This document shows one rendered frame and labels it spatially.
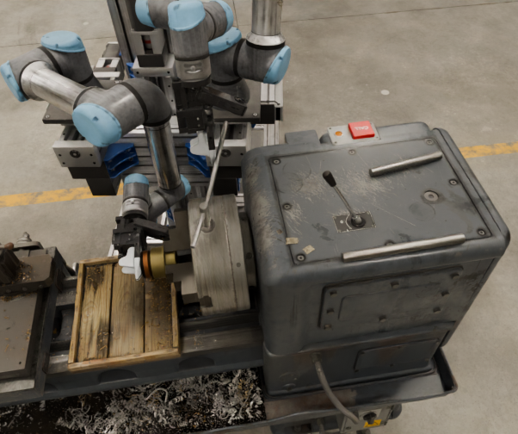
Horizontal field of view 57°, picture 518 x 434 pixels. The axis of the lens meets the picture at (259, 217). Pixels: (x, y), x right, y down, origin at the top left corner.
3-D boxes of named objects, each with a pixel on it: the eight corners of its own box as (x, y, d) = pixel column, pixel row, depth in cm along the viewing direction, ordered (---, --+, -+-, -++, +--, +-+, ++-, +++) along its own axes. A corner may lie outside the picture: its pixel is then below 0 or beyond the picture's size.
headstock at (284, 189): (412, 203, 167) (441, 114, 137) (471, 325, 136) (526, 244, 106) (244, 226, 162) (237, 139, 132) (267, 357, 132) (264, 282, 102)
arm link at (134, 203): (151, 213, 143) (144, 195, 137) (150, 225, 141) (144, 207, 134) (125, 216, 143) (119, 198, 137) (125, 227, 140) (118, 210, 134)
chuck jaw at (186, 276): (206, 257, 125) (210, 293, 116) (209, 270, 128) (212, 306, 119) (164, 263, 124) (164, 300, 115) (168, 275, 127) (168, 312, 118)
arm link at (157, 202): (170, 218, 157) (165, 195, 149) (144, 238, 152) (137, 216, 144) (155, 206, 161) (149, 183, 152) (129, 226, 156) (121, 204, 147)
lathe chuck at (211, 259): (226, 232, 151) (218, 171, 124) (239, 327, 134) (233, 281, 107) (198, 236, 150) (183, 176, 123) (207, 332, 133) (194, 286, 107)
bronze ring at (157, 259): (173, 236, 127) (138, 240, 127) (175, 264, 121) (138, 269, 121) (179, 256, 134) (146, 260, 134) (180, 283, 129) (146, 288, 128)
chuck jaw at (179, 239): (206, 242, 130) (200, 200, 128) (206, 247, 125) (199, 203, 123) (165, 247, 129) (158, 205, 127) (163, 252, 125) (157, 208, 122)
